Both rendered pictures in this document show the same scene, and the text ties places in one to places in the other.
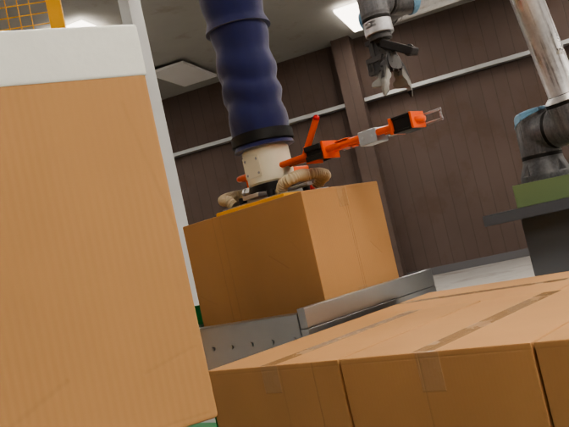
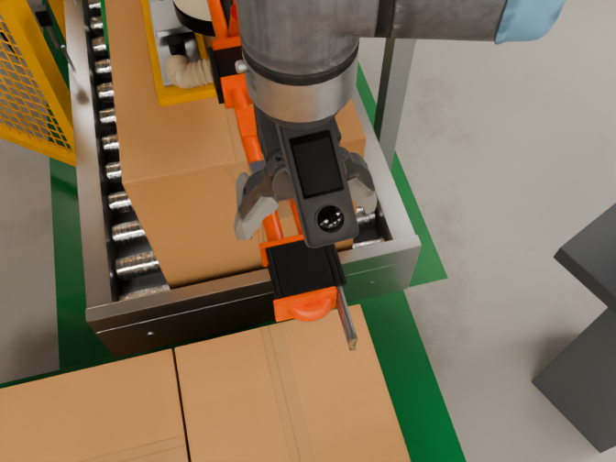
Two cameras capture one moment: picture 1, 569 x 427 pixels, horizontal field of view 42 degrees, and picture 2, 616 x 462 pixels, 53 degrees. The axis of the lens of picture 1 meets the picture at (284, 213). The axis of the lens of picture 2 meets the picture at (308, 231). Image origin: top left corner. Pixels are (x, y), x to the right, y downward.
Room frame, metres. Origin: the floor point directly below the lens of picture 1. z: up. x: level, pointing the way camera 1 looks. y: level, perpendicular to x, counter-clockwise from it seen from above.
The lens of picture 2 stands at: (1.94, -0.62, 1.74)
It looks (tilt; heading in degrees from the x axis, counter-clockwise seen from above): 59 degrees down; 34
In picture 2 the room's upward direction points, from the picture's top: straight up
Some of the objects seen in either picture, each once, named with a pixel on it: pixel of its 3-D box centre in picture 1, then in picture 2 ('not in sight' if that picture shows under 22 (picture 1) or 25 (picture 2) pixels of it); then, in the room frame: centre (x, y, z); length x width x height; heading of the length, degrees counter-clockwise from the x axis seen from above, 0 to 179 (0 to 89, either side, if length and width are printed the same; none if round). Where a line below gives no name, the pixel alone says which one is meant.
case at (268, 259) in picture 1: (290, 259); (230, 107); (2.59, 0.02, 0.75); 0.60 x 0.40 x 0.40; 47
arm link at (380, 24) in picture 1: (378, 29); (296, 67); (2.23, -0.41, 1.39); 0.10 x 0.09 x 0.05; 138
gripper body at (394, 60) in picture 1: (383, 55); (299, 126); (2.24, -0.40, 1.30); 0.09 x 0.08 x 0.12; 48
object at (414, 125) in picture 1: (406, 123); (297, 276); (2.20, -0.42, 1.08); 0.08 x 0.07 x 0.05; 48
